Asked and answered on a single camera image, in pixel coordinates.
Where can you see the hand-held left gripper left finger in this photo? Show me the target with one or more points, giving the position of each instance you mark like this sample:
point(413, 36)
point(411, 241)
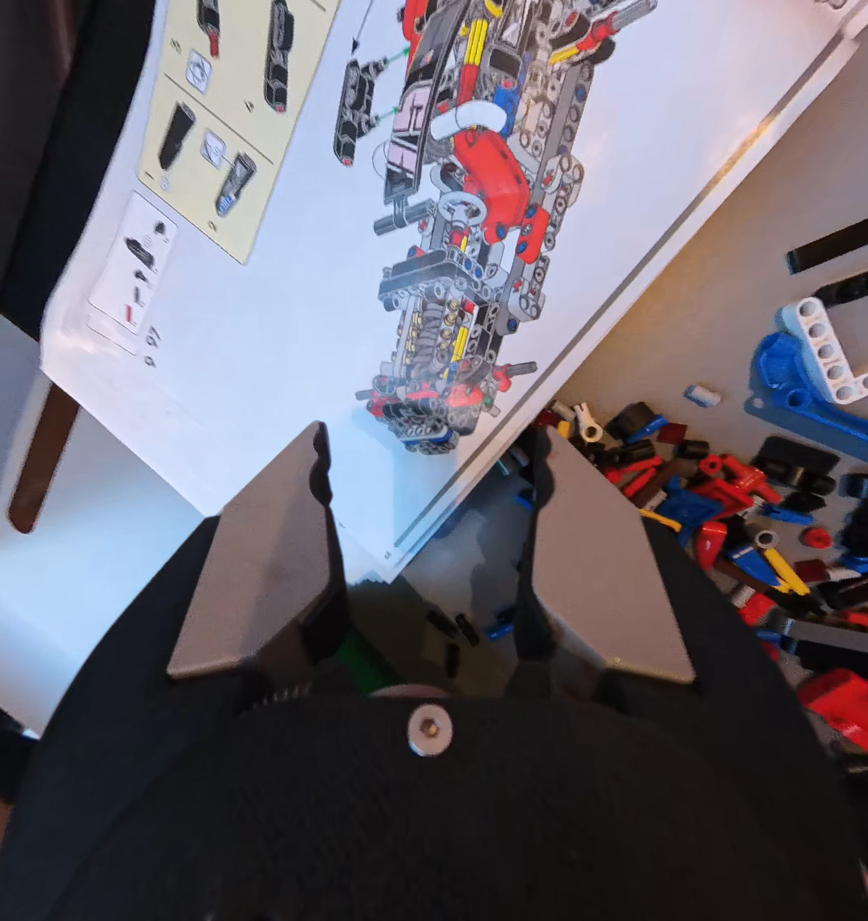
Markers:
point(261, 575)

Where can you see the pile of mixed toy bricks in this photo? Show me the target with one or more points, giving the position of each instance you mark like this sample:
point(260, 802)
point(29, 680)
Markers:
point(729, 518)

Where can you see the black L-shaped beam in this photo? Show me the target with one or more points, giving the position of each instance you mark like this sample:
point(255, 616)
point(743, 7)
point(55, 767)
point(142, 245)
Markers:
point(858, 288)

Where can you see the white L-shaped beam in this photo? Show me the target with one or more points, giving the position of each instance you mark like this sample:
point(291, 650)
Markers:
point(822, 345)

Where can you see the building instruction booklet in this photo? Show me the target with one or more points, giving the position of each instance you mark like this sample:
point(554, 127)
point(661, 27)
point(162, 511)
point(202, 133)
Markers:
point(297, 324)

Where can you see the green plastic bin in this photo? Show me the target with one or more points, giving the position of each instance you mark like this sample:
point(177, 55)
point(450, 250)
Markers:
point(362, 662)

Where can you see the blue curved brick frame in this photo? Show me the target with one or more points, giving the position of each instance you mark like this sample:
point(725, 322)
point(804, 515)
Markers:
point(786, 388)

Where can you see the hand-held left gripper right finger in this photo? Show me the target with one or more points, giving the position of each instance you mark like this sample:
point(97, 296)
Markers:
point(606, 575)

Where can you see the black straight beam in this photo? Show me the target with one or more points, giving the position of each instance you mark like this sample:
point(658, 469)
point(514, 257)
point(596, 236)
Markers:
point(844, 241)

